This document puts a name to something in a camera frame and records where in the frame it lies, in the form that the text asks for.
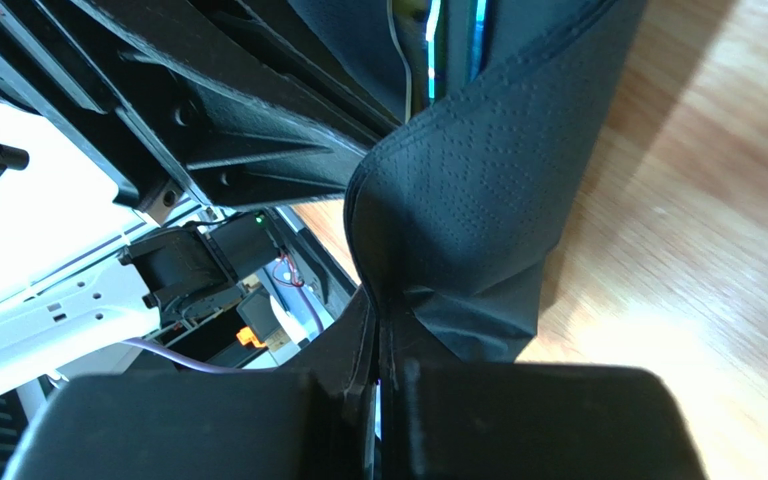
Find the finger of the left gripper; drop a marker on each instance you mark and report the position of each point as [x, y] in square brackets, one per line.
[266, 59]
[216, 151]

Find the iridescent spoon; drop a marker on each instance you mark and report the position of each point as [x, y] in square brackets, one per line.
[476, 30]

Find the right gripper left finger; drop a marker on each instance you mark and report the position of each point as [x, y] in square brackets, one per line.
[311, 418]

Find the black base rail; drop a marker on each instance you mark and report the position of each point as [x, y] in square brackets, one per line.
[249, 290]

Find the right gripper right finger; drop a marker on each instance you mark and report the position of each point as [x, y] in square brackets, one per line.
[444, 418]

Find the black paper napkin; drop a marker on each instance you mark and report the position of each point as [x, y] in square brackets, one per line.
[455, 213]

